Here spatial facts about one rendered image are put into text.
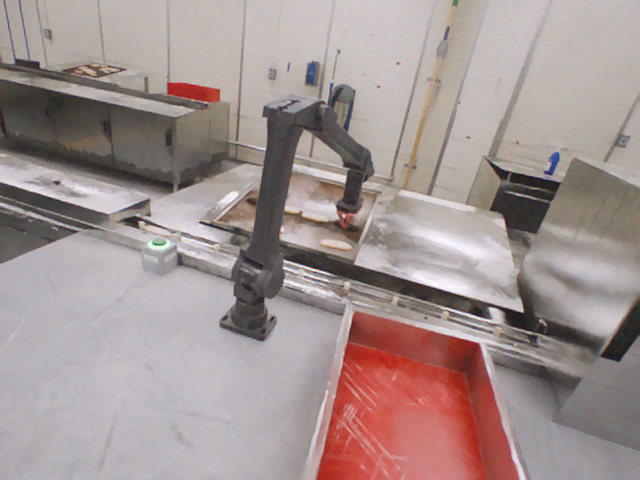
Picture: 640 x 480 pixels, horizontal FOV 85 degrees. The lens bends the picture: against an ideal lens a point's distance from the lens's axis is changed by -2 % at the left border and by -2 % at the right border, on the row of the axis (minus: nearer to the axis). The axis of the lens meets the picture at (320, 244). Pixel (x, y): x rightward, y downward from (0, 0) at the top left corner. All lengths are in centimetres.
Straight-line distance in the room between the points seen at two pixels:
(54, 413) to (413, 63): 437
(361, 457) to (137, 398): 42
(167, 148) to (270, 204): 310
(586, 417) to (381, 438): 44
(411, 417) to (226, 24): 500
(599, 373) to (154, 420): 83
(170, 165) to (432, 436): 345
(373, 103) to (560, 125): 206
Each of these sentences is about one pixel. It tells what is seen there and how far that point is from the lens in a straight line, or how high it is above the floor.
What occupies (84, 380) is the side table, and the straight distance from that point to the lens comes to 83.
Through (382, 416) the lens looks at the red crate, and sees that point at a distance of 77.
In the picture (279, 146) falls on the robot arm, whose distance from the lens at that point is 73.
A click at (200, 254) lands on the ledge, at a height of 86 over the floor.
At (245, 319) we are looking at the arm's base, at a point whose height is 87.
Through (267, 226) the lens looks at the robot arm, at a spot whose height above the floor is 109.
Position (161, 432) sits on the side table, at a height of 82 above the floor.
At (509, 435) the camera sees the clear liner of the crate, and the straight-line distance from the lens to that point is 72.
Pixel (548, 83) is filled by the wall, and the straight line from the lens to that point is 471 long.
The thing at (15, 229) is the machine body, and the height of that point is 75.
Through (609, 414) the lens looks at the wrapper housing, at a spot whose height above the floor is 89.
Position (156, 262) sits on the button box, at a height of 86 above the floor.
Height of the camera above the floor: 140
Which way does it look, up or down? 26 degrees down
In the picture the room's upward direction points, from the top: 10 degrees clockwise
